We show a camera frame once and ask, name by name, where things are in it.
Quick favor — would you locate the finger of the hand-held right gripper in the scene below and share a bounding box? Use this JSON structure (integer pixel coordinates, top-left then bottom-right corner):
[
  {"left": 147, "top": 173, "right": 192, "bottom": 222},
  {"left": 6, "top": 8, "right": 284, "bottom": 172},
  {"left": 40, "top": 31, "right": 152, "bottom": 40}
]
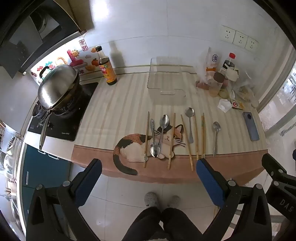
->
[{"left": 262, "top": 153, "right": 296, "bottom": 186}]

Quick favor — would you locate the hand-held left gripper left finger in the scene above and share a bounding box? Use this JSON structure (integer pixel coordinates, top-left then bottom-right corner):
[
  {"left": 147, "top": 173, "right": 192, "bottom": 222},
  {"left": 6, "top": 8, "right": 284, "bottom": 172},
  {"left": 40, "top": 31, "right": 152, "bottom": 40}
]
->
[{"left": 26, "top": 158, "right": 103, "bottom": 241}]

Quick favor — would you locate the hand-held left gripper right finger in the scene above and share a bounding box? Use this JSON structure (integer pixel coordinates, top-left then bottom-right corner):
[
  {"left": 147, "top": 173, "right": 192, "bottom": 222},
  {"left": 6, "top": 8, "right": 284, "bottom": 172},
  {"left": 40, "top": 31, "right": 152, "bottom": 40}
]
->
[{"left": 196, "top": 158, "right": 273, "bottom": 241}]

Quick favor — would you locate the large steel spoon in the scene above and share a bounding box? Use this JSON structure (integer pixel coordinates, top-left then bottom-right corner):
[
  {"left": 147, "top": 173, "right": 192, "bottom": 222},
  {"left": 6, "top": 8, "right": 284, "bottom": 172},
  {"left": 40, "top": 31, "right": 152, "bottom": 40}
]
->
[{"left": 185, "top": 107, "right": 195, "bottom": 143}]

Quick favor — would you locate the clear plastic container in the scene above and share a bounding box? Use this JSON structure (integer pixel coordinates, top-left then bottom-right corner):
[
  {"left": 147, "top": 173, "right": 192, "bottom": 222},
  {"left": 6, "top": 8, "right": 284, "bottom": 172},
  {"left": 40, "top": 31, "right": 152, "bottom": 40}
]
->
[{"left": 147, "top": 57, "right": 193, "bottom": 105}]

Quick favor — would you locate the grey slipper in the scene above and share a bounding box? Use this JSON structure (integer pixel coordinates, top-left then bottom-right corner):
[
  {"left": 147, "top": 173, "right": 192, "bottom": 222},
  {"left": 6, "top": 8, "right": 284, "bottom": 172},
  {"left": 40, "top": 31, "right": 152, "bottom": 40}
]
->
[
  {"left": 144, "top": 192, "right": 160, "bottom": 208},
  {"left": 167, "top": 195, "right": 181, "bottom": 208}
]

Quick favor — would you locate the teal kitchen cabinet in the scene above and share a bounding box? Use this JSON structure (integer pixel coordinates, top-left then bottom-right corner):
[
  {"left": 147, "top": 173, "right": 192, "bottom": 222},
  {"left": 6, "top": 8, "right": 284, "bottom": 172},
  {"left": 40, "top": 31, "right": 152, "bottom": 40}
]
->
[{"left": 22, "top": 144, "right": 72, "bottom": 209}]

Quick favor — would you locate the blue smartphone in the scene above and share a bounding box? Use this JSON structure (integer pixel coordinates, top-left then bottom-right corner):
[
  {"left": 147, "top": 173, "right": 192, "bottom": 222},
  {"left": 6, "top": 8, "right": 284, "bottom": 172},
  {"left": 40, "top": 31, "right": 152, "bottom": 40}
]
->
[{"left": 243, "top": 112, "right": 260, "bottom": 141}]

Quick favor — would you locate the person's right leg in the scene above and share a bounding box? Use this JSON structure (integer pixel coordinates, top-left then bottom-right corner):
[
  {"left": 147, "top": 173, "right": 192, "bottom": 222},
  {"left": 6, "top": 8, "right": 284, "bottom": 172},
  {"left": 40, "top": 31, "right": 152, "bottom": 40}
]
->
[{"left": 161, "top": 207, "right": 204, "bottom": 241}]

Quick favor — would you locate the person's leg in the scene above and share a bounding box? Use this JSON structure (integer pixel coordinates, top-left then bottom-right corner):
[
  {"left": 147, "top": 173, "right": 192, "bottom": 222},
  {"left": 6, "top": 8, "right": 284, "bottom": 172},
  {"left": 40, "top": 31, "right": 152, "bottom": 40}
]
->
[
  {"left": 161, "top": 207, "right": 204, "bottom": 241},
  {"left": 126, "top": 207, "right": 164, "bottom": 241}
]

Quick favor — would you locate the black glass cooktop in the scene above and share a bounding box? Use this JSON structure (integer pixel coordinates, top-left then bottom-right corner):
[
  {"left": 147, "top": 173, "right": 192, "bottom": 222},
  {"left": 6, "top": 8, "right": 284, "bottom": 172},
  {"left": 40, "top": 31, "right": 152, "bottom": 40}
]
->
[{"left": 28, "top": 82, "right": 99, "bottom": 142}]

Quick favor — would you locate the person's left leg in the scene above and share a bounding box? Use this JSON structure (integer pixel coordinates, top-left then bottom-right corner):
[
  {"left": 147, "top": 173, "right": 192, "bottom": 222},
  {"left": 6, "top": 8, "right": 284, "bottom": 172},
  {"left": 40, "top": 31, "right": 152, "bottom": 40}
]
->
[{"left": 126, "top": 207, "right": 164, "bottom": 241}]

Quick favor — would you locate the window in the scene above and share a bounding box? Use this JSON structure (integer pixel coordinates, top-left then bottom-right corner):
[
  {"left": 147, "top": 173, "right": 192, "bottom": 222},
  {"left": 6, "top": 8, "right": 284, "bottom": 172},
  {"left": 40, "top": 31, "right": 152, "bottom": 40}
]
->
[{"left": 259, "top": 53, "right": 296, "bottom": 158}]

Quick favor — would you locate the small orange box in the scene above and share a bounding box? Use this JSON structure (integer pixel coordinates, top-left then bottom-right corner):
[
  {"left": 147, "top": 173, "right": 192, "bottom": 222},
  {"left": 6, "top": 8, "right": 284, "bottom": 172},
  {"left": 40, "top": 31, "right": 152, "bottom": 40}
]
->
[{"left": 231, "top": 98, "right": 245, "bottom": 110}]

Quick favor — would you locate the white crumpled tissue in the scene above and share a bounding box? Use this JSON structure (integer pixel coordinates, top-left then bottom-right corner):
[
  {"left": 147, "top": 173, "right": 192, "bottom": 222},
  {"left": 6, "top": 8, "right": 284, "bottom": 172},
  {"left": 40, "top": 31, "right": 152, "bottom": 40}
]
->
[{"left": 217, "top": 98, "right": 232, "bottom": 113}]

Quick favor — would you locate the clear crumpled plastic bag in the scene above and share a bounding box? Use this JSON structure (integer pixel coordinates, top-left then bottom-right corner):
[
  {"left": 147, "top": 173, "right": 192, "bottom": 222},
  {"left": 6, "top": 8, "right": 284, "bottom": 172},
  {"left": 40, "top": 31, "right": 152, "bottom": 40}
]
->
[{"left": 229, "top": 76, "right": 259, "bottom": 108}]

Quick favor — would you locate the dish rack with bowls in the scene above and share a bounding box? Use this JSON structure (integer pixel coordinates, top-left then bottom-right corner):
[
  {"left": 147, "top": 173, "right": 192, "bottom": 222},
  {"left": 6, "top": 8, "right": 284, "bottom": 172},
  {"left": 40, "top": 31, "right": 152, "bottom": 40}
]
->
[{"left": 0, "top": 120, "right": 23, "bottom": 209}]

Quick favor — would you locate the striped cat print mat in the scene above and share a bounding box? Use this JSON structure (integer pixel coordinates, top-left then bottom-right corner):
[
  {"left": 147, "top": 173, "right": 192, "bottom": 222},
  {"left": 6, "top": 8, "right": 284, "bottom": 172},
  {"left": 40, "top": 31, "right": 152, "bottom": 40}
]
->
[{"left": 71, "top": 65, "right": 269, "bottom": 184}]

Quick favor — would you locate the brown lid clear jar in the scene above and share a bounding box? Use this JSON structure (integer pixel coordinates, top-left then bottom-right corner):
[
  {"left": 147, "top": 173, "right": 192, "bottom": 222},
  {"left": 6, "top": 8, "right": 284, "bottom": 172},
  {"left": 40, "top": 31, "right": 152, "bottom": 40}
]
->
[{"left": 209, "top": 72, "right": 225, "bottom": 97}]

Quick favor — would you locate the steel wok with lid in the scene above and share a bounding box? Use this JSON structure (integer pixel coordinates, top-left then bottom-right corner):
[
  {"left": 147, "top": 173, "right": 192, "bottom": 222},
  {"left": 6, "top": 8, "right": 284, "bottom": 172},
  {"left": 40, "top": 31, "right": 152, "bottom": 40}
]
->
[{"left": 38, "top": 64, "right": 80, "bottom": 110}]

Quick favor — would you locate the dark soy sauce bottle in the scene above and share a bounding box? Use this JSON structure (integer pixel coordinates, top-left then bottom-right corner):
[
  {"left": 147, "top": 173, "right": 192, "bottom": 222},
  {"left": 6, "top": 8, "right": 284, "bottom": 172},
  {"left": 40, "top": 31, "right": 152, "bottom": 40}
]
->
[{"left": 95, "top": 46, "right": 117, "bottom": 86}]

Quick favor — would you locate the red cap dark bottle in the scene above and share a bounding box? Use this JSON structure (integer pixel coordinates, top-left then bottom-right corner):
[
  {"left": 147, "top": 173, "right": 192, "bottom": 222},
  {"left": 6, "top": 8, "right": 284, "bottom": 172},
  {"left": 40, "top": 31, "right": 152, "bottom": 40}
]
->
[{"left": 222, "top": 53, "right": 236, "bottom": 70}]

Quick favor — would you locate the white plastic bag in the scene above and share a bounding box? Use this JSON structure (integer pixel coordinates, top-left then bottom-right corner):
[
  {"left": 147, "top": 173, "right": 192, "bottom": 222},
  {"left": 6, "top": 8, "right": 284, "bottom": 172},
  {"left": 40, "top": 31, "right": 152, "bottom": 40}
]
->
[{"left": 196, "top": 47, "right": 222, "bottom": 88}]

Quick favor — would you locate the black range hood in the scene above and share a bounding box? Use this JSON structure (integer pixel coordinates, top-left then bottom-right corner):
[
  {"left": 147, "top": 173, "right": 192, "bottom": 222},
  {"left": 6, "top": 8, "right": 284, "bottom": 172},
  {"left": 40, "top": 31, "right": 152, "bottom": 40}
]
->
[{"left": 0, "top": 0, "right": 87, "bottom": 79}]

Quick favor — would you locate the wok with long handle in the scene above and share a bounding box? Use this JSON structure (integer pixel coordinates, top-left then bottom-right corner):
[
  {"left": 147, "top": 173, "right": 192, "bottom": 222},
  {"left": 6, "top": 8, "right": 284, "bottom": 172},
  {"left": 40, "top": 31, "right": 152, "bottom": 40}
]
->
[{"left": 38, "top": 79, "right": 82, "bottom": 151}]

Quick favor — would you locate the colourful cartoon wall sticker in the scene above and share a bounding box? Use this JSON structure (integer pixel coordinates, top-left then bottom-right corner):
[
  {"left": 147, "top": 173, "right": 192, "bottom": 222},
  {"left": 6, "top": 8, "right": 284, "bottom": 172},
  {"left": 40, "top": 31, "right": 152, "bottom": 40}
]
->
[{"left": 30, "top": 39, "right": 103, "bottom": 80}]

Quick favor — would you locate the white wall socket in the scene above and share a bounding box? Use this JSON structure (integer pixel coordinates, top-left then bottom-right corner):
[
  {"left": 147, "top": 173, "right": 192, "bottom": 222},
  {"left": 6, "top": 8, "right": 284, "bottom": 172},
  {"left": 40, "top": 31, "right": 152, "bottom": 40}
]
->
[
  {"left": 245, "top": 36, "right": 259, "bottom": 52},
  {"left": 218, "top": 25, "right": 236, "bottom": 43},
  {"left": 232, "top": 30, "right": 249, "bottom": 48}
]

